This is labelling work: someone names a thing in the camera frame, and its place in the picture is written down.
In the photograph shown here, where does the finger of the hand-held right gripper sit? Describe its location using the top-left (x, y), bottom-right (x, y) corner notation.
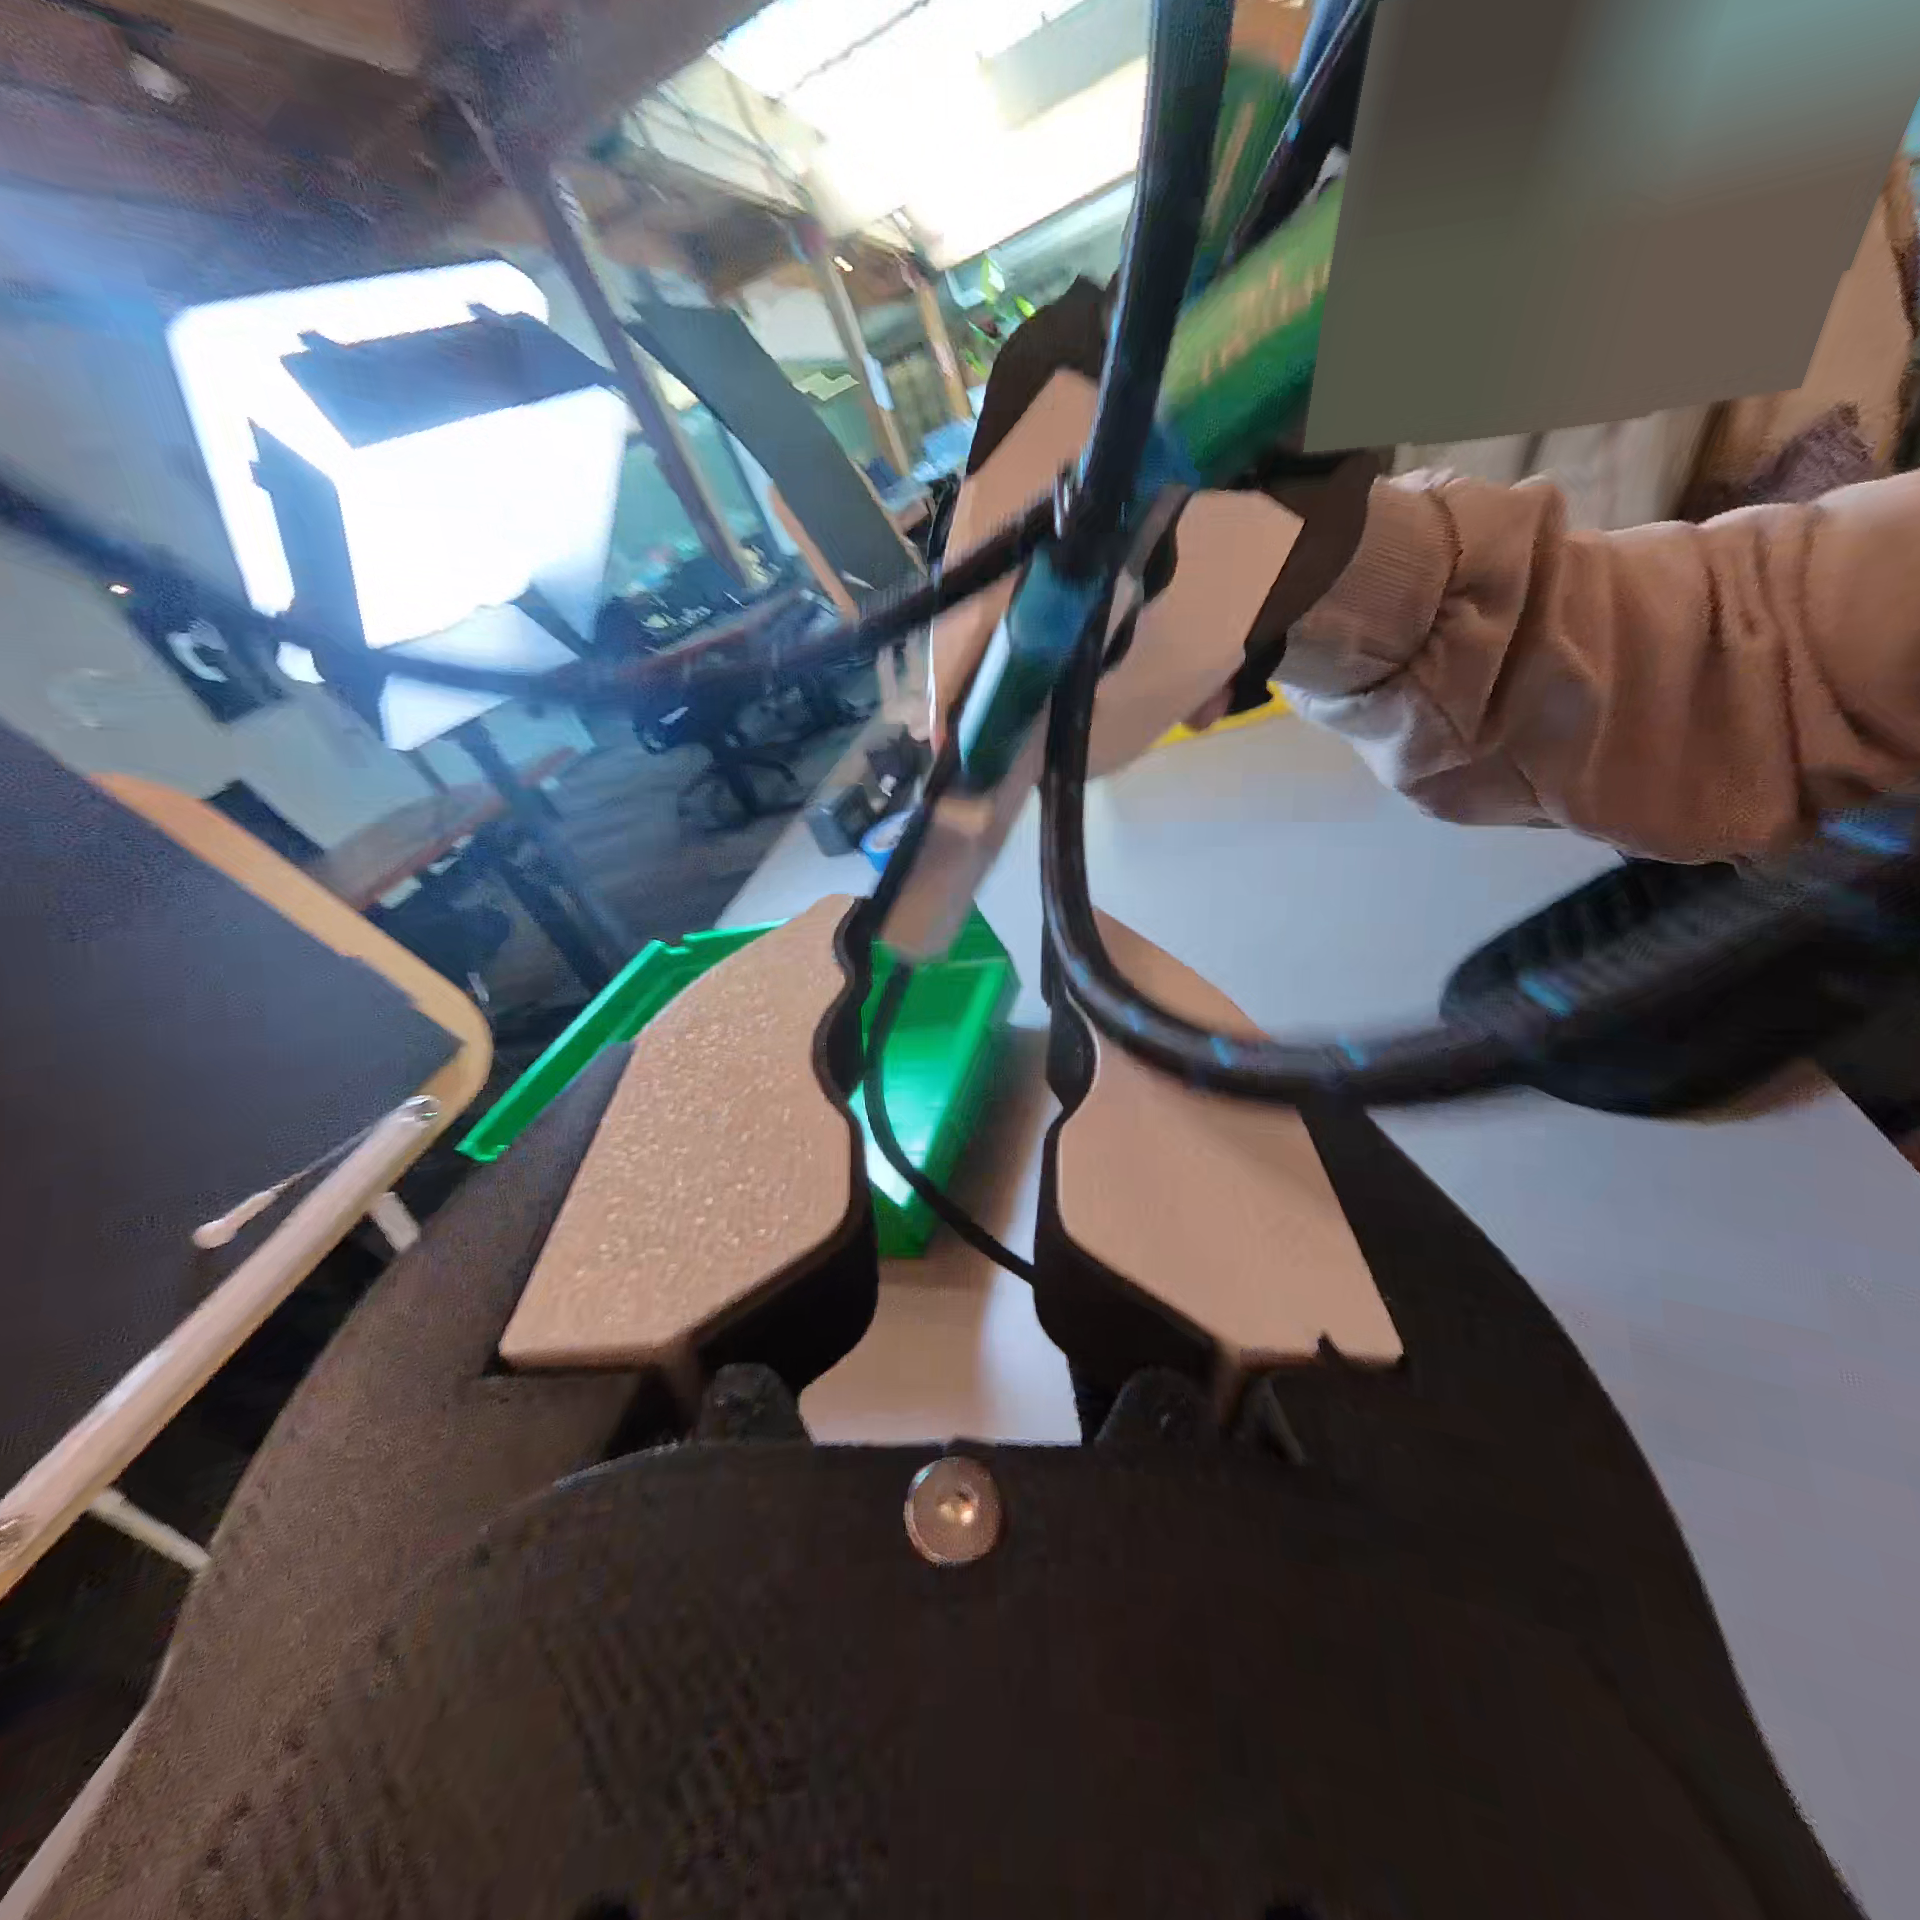
top-left (925, 367), bottom-right (1113, 797)
top-left (1080, 486), bottom-right (1317, 782)

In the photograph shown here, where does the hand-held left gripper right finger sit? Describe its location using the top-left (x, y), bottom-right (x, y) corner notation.
top-left (1036, 916), bottom-right (1408, 1386)

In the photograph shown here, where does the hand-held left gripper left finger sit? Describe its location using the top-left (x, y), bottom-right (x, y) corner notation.
top-left (498, 900), bottom-right (878, 1382)

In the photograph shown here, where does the black HDMI cable green plug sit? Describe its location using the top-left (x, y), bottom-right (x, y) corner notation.
top-left (1036, 0), bottom-right (1561, 1105)
top-left (572, 495), bottom-right (1097, 797)

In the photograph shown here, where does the green plastic bin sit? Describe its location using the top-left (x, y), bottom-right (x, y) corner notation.
top-left (457, 900), bottom-right (1022, 1262)

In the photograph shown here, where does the person's right forearm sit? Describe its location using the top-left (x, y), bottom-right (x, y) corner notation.
top-left (1274, 466), bottom-right (1920, 866)

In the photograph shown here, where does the black panel with wooden rim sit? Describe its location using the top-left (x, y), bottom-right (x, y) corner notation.
top-left (630, 292), bottom-right (925, 600)
top-left (0, 720), bottom-right (495, 1593)

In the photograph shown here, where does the black office chair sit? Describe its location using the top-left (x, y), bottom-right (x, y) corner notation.
top-left (668, 646), bottom-right (812, 828)

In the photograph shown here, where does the white tipped pin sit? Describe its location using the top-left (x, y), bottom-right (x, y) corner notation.
top-left (191, 1095), bottom-right (442, 1250)

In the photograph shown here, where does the black foam pad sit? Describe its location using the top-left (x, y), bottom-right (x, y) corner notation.
top-left (1439, 812), bottom-right (1920, 1118)

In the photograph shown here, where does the bright softbox light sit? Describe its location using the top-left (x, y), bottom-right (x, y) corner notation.
top-left (166, 256), bottom-right (637, 752)

